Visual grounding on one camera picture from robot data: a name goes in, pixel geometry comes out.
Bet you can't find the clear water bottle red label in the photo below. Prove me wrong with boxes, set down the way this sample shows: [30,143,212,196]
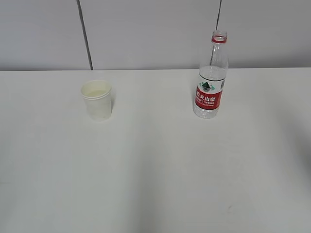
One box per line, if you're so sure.
[193,30,228,119]

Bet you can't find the white paper cup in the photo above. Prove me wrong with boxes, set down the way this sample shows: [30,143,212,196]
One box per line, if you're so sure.
[81,80,112,121]

